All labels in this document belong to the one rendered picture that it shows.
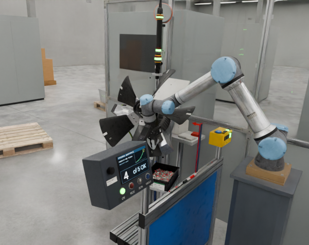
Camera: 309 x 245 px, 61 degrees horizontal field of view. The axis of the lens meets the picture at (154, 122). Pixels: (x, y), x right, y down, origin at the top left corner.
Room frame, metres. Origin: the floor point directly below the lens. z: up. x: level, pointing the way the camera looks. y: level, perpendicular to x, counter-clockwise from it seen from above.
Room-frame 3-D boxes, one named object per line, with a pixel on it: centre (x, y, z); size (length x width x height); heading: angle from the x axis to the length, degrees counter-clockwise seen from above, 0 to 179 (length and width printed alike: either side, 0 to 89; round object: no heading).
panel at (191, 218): (1.43, -0.23, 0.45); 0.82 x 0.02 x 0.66; 143
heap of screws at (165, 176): (1.47, -0.06, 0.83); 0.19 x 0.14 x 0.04; 159
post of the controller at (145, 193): (1.09, 0.03, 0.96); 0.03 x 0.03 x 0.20; 53
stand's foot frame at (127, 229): (1.97, -0.02, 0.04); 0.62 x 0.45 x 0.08; 143
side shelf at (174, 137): (2.23, -0.25, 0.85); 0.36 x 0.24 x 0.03; 53
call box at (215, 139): (1.74, -0.47, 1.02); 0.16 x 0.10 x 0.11; 143
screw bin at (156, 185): (1.47, -0.06, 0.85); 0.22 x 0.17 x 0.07; 159
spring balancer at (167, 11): (2.45, -0.04, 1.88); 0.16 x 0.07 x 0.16; 88
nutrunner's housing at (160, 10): (1.73, -0.01, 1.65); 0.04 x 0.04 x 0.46
